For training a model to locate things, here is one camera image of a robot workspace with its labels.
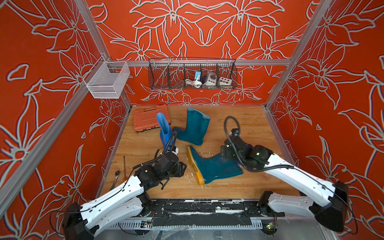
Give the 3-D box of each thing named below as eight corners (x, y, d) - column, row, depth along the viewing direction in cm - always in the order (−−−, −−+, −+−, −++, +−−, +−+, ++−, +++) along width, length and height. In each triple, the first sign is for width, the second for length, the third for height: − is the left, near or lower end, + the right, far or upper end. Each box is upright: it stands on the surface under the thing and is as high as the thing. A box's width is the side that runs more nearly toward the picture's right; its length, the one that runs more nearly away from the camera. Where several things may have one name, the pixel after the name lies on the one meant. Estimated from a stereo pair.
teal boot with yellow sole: (180, 140, 101) (177, 116, 82) (187, 130, 106) (186, 105, 87) (200, 151, 95) (202, 128, 76) (207, 140, 101) (211, 116, 82)
